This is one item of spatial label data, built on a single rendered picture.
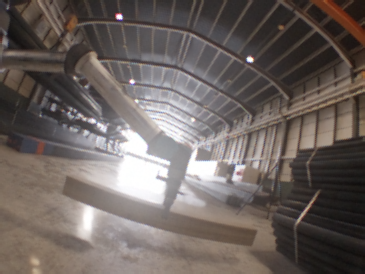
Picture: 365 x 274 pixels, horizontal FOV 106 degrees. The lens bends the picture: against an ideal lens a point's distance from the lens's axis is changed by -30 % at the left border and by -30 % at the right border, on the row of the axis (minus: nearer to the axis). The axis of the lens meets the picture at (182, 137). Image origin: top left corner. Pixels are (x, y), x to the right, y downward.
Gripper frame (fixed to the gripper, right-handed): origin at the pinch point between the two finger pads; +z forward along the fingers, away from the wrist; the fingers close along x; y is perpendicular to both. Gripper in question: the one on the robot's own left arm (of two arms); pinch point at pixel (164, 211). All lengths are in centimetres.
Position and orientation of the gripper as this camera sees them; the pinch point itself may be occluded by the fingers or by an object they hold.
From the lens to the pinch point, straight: 97.7
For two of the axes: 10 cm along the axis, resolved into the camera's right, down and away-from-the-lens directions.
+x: -1.5, 1.3, 9.8
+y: 9.4, 3.1, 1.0
